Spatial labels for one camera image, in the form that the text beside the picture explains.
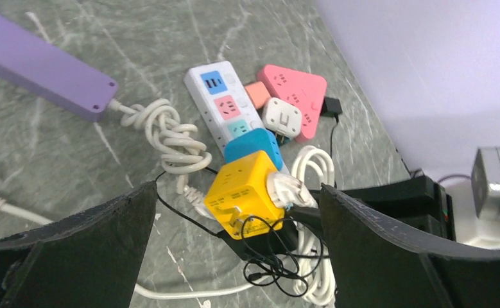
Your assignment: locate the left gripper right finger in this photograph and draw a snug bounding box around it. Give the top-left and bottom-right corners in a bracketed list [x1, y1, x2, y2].
[319, 185, 500, 307]

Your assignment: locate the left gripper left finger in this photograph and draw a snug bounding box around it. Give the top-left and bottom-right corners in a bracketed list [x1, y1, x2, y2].
[0, 181, 157, 307]

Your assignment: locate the white power cable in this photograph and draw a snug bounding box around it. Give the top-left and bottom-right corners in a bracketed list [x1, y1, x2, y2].
[107, 98, 336, 308]

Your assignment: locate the yellow cube socket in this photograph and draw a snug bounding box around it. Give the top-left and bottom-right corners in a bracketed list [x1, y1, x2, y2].
[203, 151, 285, 240]

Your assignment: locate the black power adapter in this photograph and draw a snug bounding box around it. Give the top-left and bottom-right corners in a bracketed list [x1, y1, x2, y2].
[320, 96, 343, 117]

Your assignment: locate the white plug adapter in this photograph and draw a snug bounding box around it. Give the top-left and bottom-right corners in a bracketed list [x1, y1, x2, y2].
[261, 98, 302, 145]

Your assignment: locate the blue cube socket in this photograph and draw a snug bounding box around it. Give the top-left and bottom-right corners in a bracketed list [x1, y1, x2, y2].
[223, 128, 285, 171]

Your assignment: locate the pink triangular power strip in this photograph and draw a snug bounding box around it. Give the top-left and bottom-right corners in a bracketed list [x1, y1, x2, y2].
[256, 64, 327, 143]

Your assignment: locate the white long power strip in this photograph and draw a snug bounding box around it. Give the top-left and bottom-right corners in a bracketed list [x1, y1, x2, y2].
[184, 61, 265, 155]

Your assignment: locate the orange plug adapter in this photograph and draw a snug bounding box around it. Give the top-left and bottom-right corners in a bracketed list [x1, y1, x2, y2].
[244, 81, 272, 110]

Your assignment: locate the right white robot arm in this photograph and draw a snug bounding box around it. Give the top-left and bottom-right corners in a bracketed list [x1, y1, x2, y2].
[344, 176, 456, 241]

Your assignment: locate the black cube adapter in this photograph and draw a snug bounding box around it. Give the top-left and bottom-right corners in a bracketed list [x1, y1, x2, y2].
[217, 221, 298, 261]

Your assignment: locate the purple flat box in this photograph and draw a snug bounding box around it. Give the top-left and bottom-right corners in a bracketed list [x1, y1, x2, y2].
[0, 15, 118, 122]

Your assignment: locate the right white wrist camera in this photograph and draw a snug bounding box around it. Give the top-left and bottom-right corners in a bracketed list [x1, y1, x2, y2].
[445, 147, 500, 250]

